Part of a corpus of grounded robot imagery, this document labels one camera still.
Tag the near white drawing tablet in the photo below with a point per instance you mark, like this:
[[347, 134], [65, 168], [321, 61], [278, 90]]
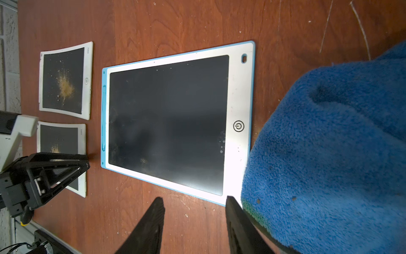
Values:
[[61, 138]]

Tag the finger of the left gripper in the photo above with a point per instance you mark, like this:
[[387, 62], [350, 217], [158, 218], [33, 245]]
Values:
[[49, 179], [54, 160]]

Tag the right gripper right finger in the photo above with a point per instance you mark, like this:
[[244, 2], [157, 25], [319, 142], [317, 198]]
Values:
[[242, 234]]

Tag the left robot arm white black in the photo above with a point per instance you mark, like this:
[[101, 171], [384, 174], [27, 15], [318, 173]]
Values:
[[14, 127]]

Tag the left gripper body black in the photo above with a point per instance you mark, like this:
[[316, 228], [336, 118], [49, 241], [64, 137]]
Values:
[[19, 192]]

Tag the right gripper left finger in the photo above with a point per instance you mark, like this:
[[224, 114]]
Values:
[[146, 237]]

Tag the far white drawing tablet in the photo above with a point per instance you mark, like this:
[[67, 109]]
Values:
[[65, 80]]

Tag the white drawing tablet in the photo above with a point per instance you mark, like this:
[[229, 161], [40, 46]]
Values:
[[65, 80], [61, 138]]

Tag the blue-edged drawing tablet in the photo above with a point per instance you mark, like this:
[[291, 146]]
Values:
[[182, 122]]

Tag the blue microfiber cleaning mitt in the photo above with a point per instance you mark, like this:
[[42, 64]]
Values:
[[327, 173]]

